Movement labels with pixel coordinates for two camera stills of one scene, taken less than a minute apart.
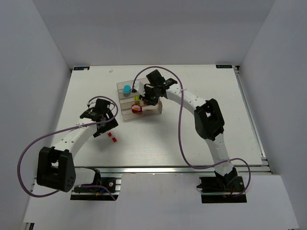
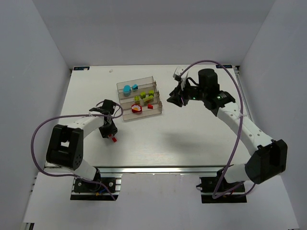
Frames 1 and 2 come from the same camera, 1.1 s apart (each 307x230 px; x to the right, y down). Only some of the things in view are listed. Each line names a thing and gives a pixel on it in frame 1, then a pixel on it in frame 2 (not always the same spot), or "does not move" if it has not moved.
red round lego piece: x=136 y=108 does not move
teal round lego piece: x=126 y=90 does not move
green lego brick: x=137 y=100 does not move
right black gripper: x=148 y=95 to x=181 y=94
